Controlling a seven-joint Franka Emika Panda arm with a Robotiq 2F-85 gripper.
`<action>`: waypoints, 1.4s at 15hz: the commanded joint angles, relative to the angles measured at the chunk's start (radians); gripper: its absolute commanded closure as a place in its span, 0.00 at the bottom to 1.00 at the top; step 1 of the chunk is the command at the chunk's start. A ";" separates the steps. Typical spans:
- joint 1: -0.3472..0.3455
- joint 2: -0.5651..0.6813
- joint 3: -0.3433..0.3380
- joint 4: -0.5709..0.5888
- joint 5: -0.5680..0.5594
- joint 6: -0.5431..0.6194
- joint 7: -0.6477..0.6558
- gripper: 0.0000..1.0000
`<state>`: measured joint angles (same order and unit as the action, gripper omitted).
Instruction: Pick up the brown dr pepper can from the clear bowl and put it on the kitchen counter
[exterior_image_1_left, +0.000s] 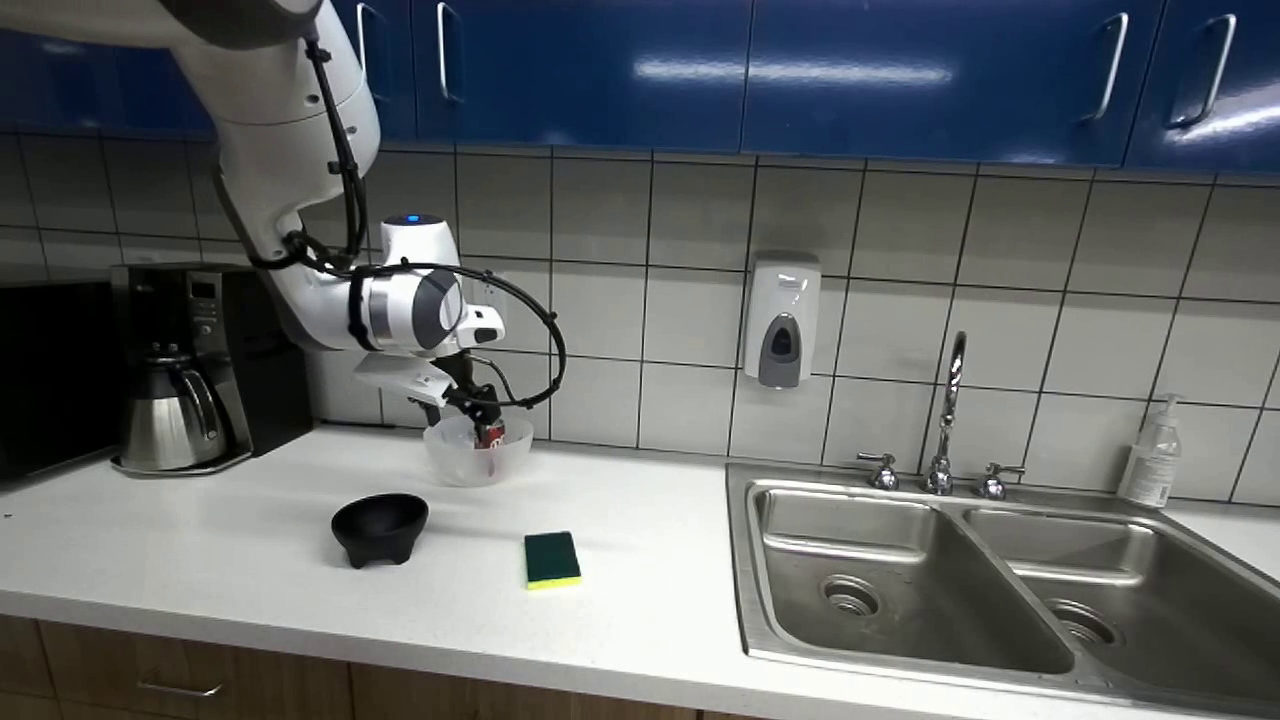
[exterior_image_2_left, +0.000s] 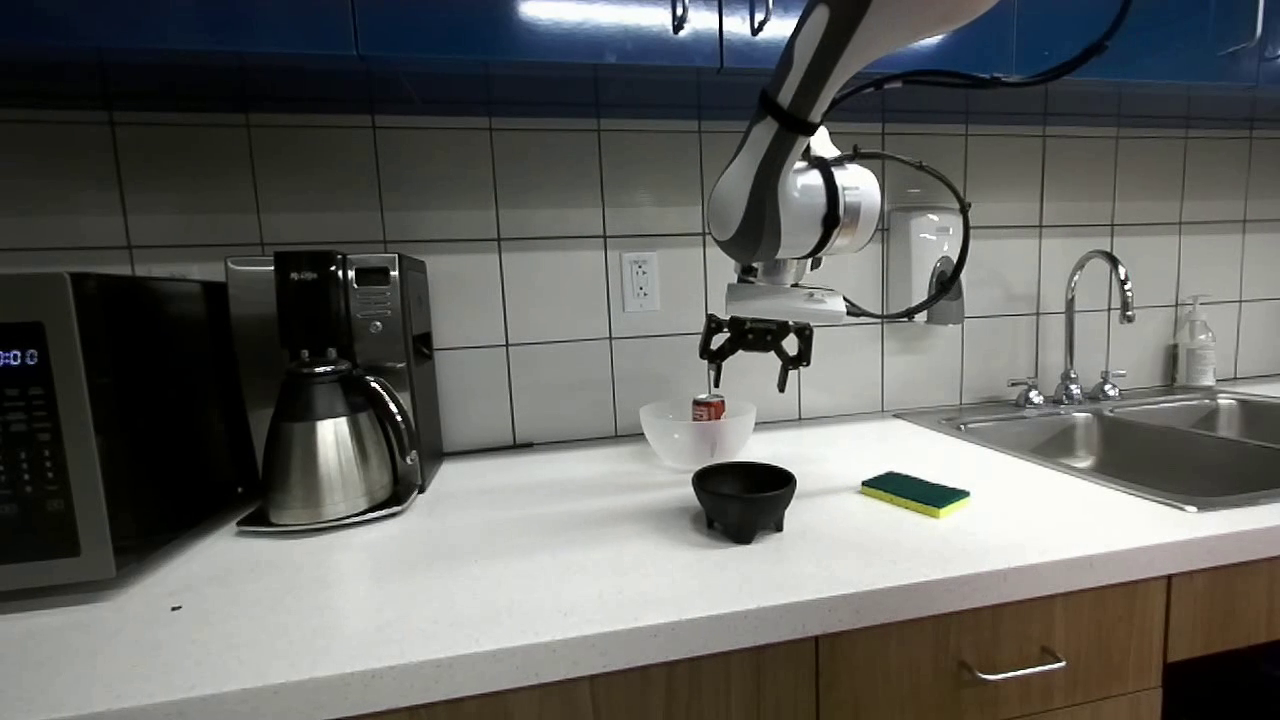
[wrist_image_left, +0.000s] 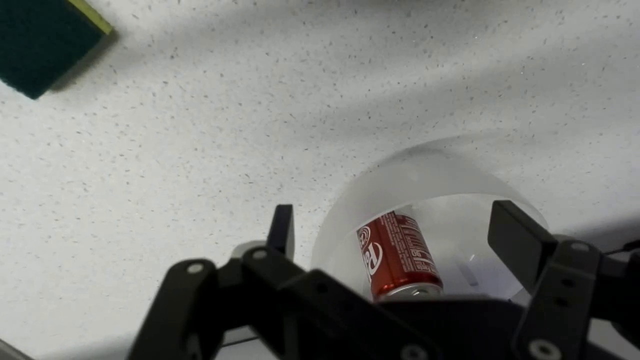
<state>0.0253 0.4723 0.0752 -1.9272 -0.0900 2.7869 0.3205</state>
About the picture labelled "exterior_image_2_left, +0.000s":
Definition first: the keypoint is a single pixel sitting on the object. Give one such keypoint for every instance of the chrome tap lever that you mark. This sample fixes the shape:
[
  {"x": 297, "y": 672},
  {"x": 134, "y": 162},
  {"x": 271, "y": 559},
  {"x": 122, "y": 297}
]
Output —
[
  {"x": 1028, "y": 392},
  {"x": 1107, "y": 384}
]

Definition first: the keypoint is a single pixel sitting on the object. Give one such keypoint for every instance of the clear plastic bowl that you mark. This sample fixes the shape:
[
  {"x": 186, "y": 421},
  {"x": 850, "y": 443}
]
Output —
[{"x": 690, "y": 442}]

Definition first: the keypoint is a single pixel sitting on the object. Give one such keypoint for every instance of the chrome gooseneck tap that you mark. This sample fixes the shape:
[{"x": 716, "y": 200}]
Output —
[{"x": 1071, "y": 320}]

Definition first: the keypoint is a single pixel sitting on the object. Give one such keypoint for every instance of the black and steel coffee maker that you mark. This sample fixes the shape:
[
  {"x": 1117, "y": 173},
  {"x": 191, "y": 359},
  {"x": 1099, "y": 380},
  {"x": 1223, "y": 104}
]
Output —
[{"x": 375, "y": 320}]

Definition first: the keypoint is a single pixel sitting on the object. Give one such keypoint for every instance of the steel coffee carafe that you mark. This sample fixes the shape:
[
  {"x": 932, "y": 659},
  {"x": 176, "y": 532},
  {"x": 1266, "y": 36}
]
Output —
[{"x": 325, "y": 450}]

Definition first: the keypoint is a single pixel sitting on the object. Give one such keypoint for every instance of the black footed stone bowl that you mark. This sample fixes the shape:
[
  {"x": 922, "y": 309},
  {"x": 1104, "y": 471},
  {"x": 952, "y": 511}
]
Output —
[{"x": 744, "y": 495}]

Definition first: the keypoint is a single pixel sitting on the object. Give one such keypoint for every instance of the blue wall cabinet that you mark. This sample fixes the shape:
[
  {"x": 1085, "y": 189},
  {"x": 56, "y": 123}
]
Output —
[{"x": 300, "y": 30}]

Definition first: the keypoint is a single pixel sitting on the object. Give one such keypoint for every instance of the clear pump soap bottle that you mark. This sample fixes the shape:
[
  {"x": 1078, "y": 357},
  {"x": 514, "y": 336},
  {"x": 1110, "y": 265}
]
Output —
[{"x": 1195, "y": 350}]

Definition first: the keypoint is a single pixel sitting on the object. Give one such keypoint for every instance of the white wall soap dispenser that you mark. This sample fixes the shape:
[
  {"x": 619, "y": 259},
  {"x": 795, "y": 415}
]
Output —
[{"x": 915, "y": 260}]

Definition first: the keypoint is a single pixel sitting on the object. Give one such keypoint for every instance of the brown soda can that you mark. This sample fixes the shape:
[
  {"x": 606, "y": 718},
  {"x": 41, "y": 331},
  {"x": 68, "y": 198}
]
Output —
[{"x": 709, "y": 408}]

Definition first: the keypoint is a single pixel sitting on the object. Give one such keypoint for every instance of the steel double sink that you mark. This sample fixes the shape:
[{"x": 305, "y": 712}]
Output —
[{"x": 1100, "y": 445}]

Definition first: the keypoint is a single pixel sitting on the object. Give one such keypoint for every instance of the wooden cabinet door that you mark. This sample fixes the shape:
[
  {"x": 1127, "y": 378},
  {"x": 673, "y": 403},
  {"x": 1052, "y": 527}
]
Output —
[{"x": 650, "y": 695}]

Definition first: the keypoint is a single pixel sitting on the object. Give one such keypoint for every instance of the wooden drawer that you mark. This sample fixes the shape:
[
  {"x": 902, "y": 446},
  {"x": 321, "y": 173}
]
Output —
[
  {"x": 900, "y": 660},
  {"x": 1225, "y": 605}
]

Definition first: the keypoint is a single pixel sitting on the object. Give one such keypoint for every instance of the steel microwave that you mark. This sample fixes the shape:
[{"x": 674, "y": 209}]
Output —
[{"x": 130, "y": 420}]

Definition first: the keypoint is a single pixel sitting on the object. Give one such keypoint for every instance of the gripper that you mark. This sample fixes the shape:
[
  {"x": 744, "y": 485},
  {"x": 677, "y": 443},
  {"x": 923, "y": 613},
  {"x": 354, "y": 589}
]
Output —
[{"x": 758, "y": 331}]

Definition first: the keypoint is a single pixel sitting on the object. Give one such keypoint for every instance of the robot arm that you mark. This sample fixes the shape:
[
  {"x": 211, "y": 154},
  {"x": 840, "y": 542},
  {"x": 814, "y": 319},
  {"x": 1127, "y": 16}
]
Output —
[{"x": 770, "y": 190}]

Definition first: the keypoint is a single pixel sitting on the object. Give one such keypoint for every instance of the green and yellow sponge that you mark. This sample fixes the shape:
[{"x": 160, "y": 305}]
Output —
[{"x": 915, "y": 493}]

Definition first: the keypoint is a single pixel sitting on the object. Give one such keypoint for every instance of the white wall socket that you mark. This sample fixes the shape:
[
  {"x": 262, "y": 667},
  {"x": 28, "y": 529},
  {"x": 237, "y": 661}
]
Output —
[{"x": 640, "y": 281}]

